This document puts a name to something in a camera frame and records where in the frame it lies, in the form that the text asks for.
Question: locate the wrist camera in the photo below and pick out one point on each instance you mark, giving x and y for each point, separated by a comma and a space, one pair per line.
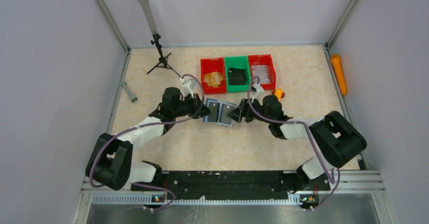
188, 86
257, 90

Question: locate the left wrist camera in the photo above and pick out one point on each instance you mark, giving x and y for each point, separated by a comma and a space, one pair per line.
188, 86

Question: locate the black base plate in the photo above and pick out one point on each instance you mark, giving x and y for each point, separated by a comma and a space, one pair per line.
237, 185

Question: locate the yellow toy block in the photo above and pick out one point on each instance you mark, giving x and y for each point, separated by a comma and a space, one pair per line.
278, 93

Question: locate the grey small tool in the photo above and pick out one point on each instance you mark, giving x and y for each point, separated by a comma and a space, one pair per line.
131, 95

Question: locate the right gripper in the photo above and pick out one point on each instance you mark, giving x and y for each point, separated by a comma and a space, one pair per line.
247, 110

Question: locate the red bin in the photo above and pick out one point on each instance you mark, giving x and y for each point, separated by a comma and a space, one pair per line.
264, 60
209, 65

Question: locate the orange flashlight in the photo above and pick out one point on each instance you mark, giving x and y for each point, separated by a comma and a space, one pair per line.
337, 67

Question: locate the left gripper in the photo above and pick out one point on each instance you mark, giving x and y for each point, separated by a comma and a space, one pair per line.
195, 104

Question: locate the blue card holder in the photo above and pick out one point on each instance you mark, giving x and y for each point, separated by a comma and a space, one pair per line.
219, 112

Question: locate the silver cards in bin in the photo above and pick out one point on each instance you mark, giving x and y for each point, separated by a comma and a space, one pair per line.
261, 71

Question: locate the left red bin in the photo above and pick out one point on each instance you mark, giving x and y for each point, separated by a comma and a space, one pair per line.
209, 65

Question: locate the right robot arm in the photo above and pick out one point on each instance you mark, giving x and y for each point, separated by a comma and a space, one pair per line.
334, 140

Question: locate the right red bin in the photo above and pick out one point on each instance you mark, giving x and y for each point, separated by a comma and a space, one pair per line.
264, 60

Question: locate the green bin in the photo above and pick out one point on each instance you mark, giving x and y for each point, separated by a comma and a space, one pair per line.
237, 62

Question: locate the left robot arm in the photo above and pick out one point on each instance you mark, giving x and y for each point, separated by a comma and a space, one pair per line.
110, 163

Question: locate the black card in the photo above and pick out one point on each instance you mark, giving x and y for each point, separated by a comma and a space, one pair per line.
213, 117
224, 118

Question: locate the black tripod with grey tube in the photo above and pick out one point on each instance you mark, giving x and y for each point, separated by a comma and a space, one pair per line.
163, 59

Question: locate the black cards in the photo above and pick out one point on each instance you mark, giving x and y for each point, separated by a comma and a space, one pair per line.
237, 76

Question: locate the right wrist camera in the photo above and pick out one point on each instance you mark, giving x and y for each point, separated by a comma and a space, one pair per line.
257, 90

